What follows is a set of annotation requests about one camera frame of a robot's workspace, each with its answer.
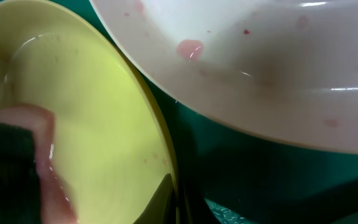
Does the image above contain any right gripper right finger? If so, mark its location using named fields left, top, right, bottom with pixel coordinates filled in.
left=182, top=174, right=358, bottom=223

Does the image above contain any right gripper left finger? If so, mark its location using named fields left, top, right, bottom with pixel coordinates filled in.
left=134, top=174, right=176, bottom=224

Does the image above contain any yellow-green plate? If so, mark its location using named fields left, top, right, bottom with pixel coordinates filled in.
left=0, top=1, right=176, bottom=223

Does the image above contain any white plate with red stain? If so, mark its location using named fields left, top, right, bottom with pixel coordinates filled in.
left=91, top=0, right=358, bottom=154

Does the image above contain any green and pink sponge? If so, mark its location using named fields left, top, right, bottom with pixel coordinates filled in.
left=0, top=104, right=78, bottom=223

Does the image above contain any teal plastic serving tray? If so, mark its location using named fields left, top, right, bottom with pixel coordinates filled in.
left=0, top=0, right=358, bottom=224

